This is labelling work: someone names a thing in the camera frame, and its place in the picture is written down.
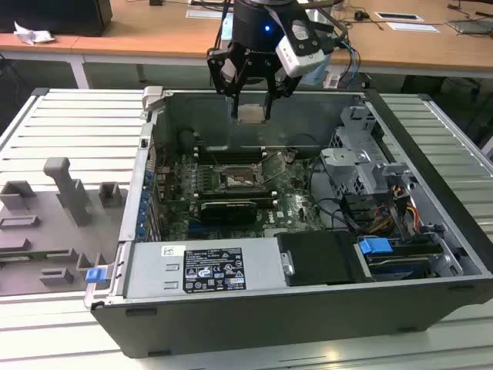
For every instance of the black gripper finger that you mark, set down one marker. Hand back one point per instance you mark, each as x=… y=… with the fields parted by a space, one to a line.
x=279 y=86
x=215 y=73

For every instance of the silver CPU chip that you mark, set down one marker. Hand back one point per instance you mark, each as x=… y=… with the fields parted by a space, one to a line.
x=251 y=113

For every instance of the black RAM slot bank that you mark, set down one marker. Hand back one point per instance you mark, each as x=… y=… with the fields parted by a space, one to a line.
x=231 y=156
x=231 y=194

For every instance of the CPU socket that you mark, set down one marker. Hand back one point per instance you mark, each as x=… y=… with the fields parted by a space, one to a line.
x=239 y=181

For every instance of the pale blue teach pendant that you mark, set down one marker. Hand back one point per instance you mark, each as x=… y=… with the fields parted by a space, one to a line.
x=316 y=75

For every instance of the small white box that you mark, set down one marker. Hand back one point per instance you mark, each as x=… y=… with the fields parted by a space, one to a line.
x=332 y=80

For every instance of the wooden office desk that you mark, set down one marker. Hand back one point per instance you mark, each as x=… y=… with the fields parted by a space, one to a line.
x=38 y=48
x=154 y=34

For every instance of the silver metal drive cage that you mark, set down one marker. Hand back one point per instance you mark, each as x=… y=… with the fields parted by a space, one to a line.
x=346 y=158

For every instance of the small black desk device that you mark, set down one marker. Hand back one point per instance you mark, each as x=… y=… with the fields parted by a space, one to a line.
x=361 y=15

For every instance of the green motherboard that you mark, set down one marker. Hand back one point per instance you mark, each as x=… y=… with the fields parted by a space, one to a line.
x=292 y=208

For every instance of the black graphics card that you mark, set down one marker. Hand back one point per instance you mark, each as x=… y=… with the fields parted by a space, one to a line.
x=227 y=212

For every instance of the white paper sheet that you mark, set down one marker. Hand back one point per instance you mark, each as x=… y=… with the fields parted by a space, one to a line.
x=414 y=27

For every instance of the black computer box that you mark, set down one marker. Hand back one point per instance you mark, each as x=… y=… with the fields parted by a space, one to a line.
x=58 y=15

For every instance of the black plastic air shroud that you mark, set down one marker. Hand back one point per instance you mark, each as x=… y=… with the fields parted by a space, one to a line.
x=319 y=258

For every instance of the hard disk in blue carrier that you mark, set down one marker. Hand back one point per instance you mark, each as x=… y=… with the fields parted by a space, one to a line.
x=373 y=246

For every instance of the crumpled white paper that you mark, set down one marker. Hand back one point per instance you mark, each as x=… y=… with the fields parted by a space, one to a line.
x=32 y=36

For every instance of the clear flat desk tray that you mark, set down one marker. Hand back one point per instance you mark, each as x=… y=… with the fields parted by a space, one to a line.
x=470 y=26

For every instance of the silver power supply unit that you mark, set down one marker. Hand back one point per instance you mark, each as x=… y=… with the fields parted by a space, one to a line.
x=154 y=270

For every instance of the blue case latch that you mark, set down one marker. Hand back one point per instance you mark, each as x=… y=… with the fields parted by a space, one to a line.
x=94 y=275

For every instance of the grey parts rack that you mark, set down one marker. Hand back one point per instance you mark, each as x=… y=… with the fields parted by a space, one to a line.
x=38 y=231

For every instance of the open black PC case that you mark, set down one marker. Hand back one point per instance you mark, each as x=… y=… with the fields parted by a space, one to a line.
x=269 y=327

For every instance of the green RAM stick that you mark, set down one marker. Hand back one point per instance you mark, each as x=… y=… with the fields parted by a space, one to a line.
x=23 y=255

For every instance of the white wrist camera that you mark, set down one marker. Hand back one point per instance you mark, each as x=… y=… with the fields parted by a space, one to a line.
x=300 y=54

